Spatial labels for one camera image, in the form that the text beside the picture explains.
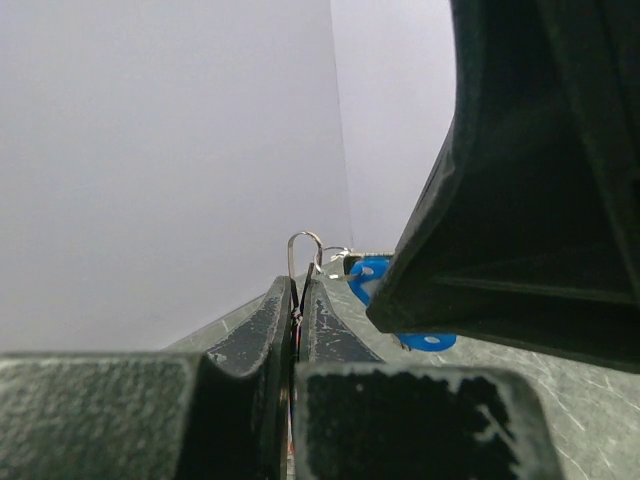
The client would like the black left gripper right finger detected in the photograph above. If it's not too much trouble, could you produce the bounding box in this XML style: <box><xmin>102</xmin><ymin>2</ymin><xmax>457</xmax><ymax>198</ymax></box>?
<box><xmin>292</xmin><ymin>281</ymin><xmax>560</xmax><ymax>479</ymax></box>

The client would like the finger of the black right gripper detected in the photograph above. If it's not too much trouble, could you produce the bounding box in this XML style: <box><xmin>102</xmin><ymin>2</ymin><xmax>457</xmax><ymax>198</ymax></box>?
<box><xmin>379</xmin><ymin>1</ymin><xmax>639</xmax><ymax>373</ymax></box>

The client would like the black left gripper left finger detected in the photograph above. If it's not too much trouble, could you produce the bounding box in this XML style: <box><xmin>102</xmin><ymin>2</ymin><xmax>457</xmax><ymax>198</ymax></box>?
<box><xmin>1</xmin><ymin>276</ymin><xmax>291</xmax><ymax>479</ymax></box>

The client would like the silver keyring with clips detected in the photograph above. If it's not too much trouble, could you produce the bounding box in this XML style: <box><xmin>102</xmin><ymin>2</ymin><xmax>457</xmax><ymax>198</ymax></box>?
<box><xmin>286</xmin><ymin>230</ymin><xmax>396</xmax><ymax>361</ymax></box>

